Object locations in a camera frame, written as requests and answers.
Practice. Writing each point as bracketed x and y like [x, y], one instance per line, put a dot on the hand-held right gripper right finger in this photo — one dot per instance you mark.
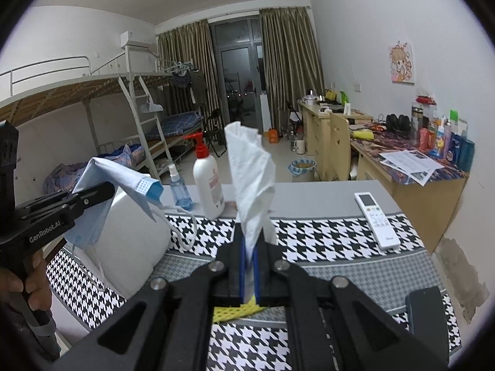
[257, 278]

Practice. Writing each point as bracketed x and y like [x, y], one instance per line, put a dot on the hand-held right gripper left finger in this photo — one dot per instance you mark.
[243, 270]

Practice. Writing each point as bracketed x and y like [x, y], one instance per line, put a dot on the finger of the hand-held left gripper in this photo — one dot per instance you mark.
[89, 200]
[69, 194]

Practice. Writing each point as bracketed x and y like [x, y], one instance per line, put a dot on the blue face mask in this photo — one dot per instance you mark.
[116, 174]
[87, 228]

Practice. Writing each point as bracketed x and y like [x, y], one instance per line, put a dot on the yellow cloth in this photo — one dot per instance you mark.
[232, 312]

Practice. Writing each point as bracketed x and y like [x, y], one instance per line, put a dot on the white foam box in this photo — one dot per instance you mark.
[131, 247]

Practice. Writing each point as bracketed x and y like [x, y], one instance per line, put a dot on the white tissue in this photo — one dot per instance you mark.
[247, 170]

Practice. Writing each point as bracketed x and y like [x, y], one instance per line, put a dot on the person's left hand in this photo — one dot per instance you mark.
[36, 278]

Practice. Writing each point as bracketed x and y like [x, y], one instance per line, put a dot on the blue plaid quilt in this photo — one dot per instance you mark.
[62, 177]

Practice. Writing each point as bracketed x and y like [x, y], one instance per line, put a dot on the houndstooth table mat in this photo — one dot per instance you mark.
[328, 239]

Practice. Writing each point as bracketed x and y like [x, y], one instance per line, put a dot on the white bed ladder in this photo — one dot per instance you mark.
[149, 139]

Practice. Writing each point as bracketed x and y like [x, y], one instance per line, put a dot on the white pump bottle red top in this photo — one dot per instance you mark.
[209, 185]

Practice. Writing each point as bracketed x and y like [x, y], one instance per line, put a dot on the blue spray bottle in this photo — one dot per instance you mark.
[181, 197]

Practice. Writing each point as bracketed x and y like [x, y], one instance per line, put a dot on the white metal bunk bed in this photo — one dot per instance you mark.
[58, 92]

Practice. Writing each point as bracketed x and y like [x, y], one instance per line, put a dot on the trash bin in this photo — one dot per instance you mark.
[302, 171]

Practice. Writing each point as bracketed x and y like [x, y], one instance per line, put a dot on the bunk bed with blue mattress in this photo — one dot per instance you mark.
[181, 123]

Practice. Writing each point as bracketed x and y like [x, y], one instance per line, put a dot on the white remote control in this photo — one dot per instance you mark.
[377, 218]

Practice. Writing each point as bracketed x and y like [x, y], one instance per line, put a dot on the white jug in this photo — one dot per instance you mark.
[300, 146]

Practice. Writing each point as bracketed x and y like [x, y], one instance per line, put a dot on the orange bag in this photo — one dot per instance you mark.
[273, 135]

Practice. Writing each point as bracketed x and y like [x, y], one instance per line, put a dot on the black folding chair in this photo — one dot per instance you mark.
[294, 119]
[214, 127]

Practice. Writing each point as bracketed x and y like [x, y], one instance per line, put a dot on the wooden chair with smiley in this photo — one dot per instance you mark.
[339, 147]

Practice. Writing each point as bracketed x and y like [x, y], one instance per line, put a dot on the dark hanging clothes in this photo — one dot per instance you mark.
[191, 83]

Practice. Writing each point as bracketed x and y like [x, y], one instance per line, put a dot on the wooden desk with drawers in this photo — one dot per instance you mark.
[315, 131]

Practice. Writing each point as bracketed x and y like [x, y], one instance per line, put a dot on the white narrow panel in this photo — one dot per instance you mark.
[265, 112]

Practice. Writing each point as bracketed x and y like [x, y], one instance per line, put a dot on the brown curtain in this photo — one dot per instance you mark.
[185, 65]
[290, 65]

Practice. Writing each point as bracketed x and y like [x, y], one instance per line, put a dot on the white air conditioner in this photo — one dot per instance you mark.
[137, 40]

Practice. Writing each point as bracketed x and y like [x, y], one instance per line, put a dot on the black smartphone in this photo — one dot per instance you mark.
[427, 317]

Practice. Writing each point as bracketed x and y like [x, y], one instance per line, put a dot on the wooden desk with patterned cover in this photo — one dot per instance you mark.
[417, 201]

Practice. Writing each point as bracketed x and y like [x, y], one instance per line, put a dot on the yellow pouch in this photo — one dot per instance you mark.
[363, 135]

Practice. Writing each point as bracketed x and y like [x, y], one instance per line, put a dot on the silver kettle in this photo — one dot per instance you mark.
[310, 99]

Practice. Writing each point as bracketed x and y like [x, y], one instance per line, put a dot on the white cup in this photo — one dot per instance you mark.
[347, 109]

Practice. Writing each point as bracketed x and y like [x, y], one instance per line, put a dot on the printed papers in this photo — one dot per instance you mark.
[412, 164]

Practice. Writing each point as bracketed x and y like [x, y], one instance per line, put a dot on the yellow black item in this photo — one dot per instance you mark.
[330, 95]

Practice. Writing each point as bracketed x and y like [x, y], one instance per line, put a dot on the green bottle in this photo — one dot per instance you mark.
[343, 97]

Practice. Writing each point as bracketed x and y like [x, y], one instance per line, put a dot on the glass balcony door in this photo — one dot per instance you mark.
[238, 65]

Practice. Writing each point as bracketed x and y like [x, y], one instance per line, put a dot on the black headphones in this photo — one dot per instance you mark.
[398, 123]

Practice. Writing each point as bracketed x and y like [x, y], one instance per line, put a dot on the row of toiletry bottles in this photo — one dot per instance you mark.
[444, 143]

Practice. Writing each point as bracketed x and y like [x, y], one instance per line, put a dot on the cartoon wall poster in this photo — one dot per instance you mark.
[402, 63]

